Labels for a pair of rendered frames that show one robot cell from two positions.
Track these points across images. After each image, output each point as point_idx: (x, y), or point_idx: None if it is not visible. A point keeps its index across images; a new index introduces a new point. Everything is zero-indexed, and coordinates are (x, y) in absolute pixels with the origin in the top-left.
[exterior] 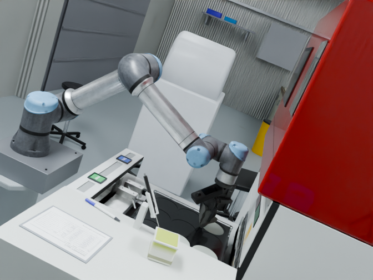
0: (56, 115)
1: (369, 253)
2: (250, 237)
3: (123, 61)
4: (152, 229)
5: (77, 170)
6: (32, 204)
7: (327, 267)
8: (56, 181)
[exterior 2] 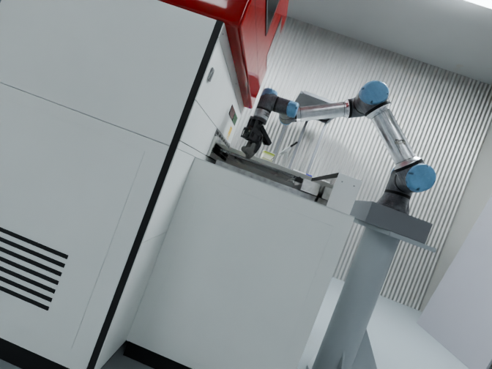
0: (393, 176)
1: None
2: (233, 129)
3: None
4: (274, 163)
5: (364, 218)
6: (358, 248)
7: None
8: (351, 212)
